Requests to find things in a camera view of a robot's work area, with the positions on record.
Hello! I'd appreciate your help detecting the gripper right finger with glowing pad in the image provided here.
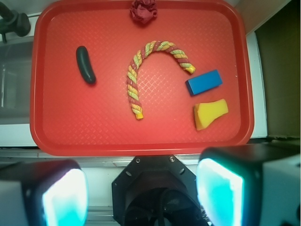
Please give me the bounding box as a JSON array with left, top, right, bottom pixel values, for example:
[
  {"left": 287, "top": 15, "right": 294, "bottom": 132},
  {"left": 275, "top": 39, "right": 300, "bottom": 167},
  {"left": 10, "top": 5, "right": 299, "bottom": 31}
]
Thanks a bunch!
[{"left": 196, "top": 144, "right": 301, "bottom": 226}]

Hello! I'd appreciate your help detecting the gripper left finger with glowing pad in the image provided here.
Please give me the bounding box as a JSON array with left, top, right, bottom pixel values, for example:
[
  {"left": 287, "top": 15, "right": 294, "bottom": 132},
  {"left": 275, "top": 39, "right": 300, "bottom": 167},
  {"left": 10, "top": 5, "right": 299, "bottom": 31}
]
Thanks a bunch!
[{"left": 0, "top": 160, "right": 88, "bottom": 226}]

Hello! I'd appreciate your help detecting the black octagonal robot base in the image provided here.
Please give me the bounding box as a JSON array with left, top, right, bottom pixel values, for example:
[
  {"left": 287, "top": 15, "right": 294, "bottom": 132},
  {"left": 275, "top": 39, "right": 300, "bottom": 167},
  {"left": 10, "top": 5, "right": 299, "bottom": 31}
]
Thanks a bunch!
[{"left": 111, "top": 155, "right": 207, "bottom": 226}]

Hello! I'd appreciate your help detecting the yellow sponge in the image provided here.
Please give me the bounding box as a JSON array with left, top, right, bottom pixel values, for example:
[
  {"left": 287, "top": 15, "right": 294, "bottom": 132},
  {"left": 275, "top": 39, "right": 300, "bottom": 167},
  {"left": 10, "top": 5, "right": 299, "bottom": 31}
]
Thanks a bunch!
[{"left": 193, "top": 99, "right": 229, "bottom": 131}]

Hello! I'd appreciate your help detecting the red plastic tray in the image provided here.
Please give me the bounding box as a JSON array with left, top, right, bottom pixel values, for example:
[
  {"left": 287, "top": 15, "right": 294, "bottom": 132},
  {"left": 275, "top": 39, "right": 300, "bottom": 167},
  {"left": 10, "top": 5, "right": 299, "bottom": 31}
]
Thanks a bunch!
[{"left": 30, "top": 0, "right": 254, "bottom": 156}]

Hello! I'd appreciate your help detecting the blue rectangular block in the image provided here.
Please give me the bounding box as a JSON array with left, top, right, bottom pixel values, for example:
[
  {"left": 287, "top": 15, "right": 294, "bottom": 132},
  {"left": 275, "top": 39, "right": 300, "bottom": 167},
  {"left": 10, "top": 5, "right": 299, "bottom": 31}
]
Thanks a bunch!
[{"left": 185, "top": 70, "right": 223, "bottom": 96}]

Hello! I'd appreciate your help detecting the dark green cucumber toy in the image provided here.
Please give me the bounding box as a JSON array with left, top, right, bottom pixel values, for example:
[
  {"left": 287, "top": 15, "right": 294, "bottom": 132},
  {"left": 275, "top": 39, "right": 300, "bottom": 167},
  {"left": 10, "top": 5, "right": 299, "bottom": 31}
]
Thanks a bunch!
[{"left": 76, "top": 46, "right": 96, "bottom": 85}]

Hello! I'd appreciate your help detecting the clear plastic bin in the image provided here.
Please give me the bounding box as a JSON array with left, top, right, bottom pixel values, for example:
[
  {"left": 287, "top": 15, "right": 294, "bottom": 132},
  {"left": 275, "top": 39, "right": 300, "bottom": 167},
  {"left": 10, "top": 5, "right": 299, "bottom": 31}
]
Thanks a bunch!
[{"left": 0, "top": 41, "right": 33, "bottom": 124}]

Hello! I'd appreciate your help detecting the black clamp knob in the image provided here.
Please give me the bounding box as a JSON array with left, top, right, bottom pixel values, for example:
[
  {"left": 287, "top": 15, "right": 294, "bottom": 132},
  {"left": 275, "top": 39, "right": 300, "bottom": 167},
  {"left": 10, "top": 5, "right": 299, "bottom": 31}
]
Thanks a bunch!
[{"left": 0, "top": 2, "right": 31, "bottom": 44}]

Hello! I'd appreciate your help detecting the crumpled dark red cloth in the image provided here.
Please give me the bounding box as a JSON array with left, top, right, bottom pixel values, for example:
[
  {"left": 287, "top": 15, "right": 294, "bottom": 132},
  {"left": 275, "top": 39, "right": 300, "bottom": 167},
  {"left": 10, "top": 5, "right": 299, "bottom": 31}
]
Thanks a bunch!
[{"left": 129, "top": 0, "right": 158, "bottom": 24}]

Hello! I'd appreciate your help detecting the multicoloured twisted rope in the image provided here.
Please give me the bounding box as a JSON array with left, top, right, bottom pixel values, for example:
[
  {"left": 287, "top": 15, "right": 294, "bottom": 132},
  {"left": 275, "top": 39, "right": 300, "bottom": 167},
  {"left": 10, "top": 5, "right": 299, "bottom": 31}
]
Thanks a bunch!
[{"left": 127, "top": 40, "right": 197, "bottom": 120}]

